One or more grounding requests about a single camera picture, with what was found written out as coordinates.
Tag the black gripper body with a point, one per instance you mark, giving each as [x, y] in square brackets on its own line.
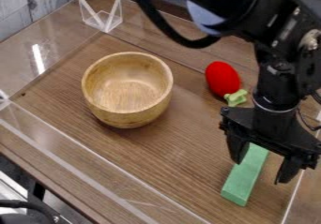
[272, 125]

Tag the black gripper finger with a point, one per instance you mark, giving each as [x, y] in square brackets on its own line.
[238, 144]
[289, 169]

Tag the green rectangular block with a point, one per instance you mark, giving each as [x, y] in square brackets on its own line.
[243, 175]

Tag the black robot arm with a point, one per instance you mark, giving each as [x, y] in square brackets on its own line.
[284, 30]

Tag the brown wooden bowl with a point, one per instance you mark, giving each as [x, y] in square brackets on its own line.
[127, 89]

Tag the red toy strawberry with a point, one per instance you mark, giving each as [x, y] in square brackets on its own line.
[225, 83]

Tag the clear acrylic corner bracket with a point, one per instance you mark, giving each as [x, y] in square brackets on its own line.
[102, 20]

